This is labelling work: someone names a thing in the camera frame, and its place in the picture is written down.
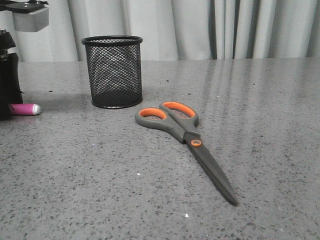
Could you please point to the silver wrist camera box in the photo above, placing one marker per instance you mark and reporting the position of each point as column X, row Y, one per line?
column 31, row 22

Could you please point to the black mesh pen holder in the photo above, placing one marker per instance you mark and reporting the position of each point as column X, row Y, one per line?
column 114, row 70

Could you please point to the grey curtain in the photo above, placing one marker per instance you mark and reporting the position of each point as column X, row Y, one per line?
column 176, row 29

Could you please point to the grey orange scissors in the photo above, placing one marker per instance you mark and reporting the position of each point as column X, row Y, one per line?
column 181, row 122

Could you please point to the pink marker pen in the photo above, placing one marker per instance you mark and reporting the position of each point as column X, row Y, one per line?
column 25, row 109

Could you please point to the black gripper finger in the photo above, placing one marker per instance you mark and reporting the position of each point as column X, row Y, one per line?
column 10, row 92

